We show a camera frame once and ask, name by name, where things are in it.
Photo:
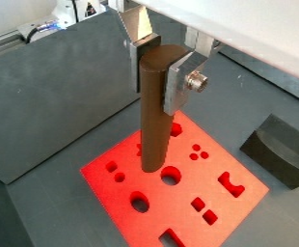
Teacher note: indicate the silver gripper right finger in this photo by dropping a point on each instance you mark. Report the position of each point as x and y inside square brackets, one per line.
[185, 76]

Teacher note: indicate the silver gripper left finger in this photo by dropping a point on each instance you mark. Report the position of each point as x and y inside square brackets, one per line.
[140, 38]

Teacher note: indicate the brown oval peg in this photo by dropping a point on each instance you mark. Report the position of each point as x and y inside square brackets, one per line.
[154, 121]

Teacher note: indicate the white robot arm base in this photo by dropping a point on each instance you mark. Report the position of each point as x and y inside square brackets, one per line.
[68, 13]

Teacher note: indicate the black curved holder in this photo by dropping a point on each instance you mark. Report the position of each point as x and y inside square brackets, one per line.
[272, 147]

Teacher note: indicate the red shape sorter block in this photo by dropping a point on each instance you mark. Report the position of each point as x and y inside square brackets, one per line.
[192, 201]

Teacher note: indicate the grey enclosure panel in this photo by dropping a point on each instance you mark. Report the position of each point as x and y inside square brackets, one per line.
[61, 85]

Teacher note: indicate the aluminium rail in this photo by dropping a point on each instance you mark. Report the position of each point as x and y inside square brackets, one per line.
[10, 40]

